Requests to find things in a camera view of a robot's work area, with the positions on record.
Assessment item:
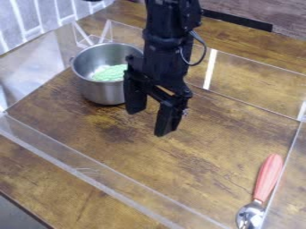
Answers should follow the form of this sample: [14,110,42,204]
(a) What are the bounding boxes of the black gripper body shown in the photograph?
[123,47,192,105]

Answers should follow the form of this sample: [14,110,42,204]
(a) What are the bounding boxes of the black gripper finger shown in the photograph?
[153,100,187,137]
[123,79,147,115]

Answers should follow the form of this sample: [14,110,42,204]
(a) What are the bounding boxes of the green object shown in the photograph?
[92,64,128,81]

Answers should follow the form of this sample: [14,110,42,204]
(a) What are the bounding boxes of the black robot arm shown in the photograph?
[123,0,201,137]

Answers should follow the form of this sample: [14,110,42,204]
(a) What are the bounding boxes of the silver pot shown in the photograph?
[70,43,141,106]

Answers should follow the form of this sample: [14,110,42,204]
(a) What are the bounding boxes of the black cable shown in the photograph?
[177,30,208,67]

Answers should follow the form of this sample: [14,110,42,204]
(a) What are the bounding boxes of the clear acrylic enclosure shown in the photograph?
[0,19,306,229]

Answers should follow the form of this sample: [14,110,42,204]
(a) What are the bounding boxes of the red handled metal spoon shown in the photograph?
[235,154,283,229]

